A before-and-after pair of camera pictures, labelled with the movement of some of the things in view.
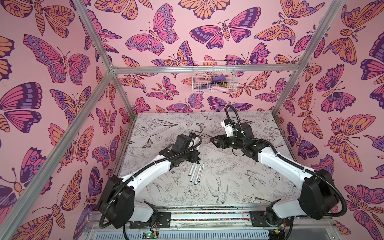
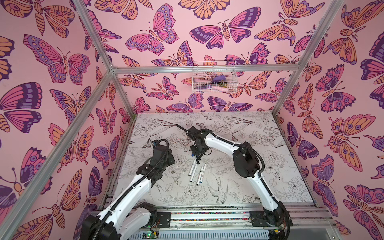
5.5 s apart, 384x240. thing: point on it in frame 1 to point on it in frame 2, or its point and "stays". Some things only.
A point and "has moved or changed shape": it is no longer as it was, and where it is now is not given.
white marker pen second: (193, 173) stays
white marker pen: (198, 175) has moved or changed shape
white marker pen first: (192, 167) stays
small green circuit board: (147, 235) stays
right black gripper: (222, 141) to (199, 149)
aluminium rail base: (212, 223) stays
